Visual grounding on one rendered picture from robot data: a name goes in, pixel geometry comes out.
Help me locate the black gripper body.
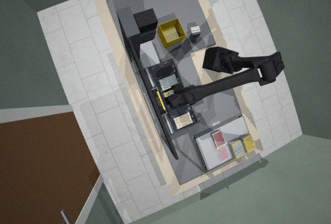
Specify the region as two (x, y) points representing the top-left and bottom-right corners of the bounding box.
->
(173, 82), (186, 107)

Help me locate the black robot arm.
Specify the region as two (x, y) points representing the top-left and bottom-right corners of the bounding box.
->
(164, 51), (285, 107)

